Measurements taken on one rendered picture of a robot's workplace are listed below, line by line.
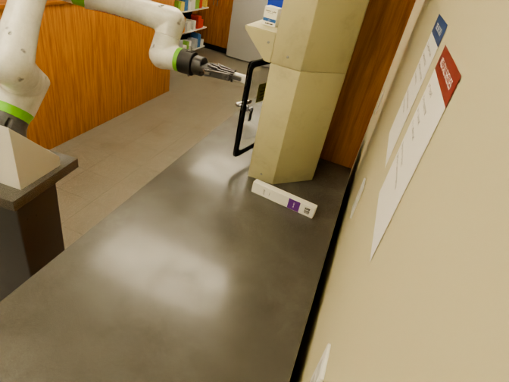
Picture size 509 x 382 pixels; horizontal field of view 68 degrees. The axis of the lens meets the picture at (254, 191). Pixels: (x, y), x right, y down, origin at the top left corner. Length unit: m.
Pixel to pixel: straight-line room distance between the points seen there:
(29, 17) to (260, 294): 1.08
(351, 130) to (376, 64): 0.31
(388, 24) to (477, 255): 1.47
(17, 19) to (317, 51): 0.93
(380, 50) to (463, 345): 1.52
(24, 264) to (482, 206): 1.61
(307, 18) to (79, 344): 1.12
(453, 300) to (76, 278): 0.98
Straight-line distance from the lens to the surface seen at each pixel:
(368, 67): 1.70
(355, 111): 1.75
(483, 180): 0.28
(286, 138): 1.45
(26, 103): 1.49
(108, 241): 1.21
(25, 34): 1.40
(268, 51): 1.38
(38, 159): 1.47
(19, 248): 1.66
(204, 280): 1.10
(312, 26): 1.33
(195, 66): 1.53
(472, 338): 0.22
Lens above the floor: 1.76
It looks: 33 degrees down
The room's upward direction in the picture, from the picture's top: 12 degrees clockwise
